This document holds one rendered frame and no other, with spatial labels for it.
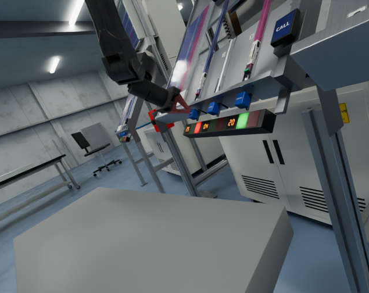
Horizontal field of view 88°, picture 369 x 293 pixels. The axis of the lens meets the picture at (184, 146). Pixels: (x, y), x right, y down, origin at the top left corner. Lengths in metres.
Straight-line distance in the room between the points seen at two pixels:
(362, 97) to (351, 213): 0.33
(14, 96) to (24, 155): 2.50
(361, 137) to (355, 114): 0.07
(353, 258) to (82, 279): 0.53
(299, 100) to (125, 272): 0.71
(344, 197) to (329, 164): 0.07
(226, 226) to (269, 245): 0.05
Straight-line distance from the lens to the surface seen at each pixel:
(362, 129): 0.75
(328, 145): 0.43
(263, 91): 0.46
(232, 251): 0.21
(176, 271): 0.22
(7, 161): 10.27
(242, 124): 0.44
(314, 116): 0.43
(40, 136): 10.44
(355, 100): 0.72
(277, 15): 0.55
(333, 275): 0.96
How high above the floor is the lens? 0.74
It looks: 12 degrees down
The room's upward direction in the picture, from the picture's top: 23 degrees counter-clockwise
